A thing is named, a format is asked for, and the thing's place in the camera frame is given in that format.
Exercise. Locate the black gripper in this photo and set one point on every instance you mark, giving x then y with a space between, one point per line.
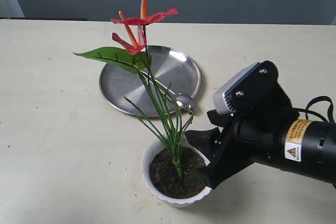
302 147

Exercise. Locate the silver metal spoon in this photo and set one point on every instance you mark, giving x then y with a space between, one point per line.
183 101

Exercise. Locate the red artificial anthurium flower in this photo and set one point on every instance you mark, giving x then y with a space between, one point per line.
133 56

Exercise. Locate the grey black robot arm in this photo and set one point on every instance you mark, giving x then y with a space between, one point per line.
275 140

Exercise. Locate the dark soil in pot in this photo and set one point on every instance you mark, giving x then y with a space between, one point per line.
165 178

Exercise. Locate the round stainless steel plate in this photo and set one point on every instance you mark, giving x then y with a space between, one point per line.
169 66

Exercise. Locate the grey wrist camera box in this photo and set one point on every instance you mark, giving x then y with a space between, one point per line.
255 90

